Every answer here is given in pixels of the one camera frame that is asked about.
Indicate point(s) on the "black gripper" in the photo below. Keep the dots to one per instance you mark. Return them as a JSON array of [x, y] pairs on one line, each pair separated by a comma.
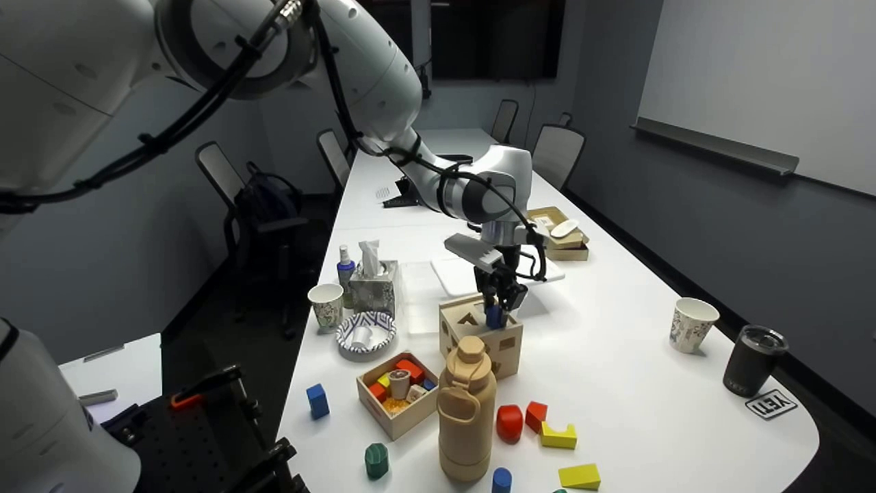
[[498, 271]]

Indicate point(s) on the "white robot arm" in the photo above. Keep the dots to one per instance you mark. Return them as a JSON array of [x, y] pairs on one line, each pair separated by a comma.
[[383, 83]]

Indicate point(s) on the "flat cardboard box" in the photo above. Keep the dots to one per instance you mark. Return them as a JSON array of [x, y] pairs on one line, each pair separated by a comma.
[[565, 247]]

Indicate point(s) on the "open wooden tray box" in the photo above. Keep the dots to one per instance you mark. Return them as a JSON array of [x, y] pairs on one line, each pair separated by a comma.
[[400, 424]]

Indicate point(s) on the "wooden shape sorter cube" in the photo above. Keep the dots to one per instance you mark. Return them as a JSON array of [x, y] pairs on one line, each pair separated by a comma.
[[456, 332]]

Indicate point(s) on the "small dark blue block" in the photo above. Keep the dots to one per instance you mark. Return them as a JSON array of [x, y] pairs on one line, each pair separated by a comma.
[[430, 384]]

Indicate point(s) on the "large red block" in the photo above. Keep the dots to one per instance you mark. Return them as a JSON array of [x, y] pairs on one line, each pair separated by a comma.
[[411, 367]]

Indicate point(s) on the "red angular block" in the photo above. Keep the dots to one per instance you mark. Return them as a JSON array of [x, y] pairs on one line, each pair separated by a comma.
[[538, 417]]

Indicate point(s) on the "beige water bottle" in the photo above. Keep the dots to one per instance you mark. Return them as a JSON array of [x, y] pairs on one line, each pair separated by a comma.
[[466, 420]]

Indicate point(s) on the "red rounded block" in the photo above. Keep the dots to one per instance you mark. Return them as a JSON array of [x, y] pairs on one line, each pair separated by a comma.
[[509, 424]]

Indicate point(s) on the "plain wooden stamp block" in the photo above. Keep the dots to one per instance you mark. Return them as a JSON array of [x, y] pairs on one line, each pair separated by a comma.
[[418, 391]]

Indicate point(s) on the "small yellow block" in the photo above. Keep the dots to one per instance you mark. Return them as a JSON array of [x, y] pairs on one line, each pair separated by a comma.
[[383, 376]]

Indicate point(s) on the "yellow notched block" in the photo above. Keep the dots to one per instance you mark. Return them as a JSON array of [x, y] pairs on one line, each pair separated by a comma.
[[559, 439]]

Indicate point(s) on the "orange dotted disc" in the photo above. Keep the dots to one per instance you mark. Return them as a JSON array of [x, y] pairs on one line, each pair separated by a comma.
[[394, 406]]

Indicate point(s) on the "small red cube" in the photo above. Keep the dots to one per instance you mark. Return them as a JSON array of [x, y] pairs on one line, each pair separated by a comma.
[[377, 391]]

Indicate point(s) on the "grey conference chair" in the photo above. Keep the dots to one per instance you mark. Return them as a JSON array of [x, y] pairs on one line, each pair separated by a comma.
[[505, 121], [559, 154]]

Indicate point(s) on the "printed paper cup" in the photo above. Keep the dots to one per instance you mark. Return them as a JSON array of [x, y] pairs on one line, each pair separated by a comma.
[[694, 327], [326, 306]]

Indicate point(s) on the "blue cylinder block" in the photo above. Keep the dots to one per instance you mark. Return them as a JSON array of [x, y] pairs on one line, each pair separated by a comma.
[[502, 480]]

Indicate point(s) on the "flat yellow block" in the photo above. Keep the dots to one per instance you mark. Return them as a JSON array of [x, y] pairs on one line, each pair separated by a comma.
[[581, 478]]

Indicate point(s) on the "green octagonal block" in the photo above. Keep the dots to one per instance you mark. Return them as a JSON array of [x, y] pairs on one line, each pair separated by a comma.
[[377, 460]]

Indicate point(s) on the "blue wooden cube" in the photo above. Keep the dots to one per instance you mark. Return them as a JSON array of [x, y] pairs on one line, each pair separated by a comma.
[[316, 401]]

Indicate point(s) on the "black tumbler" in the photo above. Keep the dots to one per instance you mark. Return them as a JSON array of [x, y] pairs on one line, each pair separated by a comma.
[[753, 361]]

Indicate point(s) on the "black white tag sticker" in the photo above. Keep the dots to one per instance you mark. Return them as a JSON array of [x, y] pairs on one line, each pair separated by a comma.
[[772, 404]]

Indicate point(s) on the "black frame chair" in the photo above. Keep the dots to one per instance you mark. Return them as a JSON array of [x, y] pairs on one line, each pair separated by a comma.
[[333, 154], [219, 172]]

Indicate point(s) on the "black wall monitor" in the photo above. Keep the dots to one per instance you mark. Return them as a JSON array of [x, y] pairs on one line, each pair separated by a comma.
[[496, 37]]

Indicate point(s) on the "wall whiteboard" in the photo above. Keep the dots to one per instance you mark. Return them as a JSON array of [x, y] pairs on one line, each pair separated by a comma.
[[768, 83]]

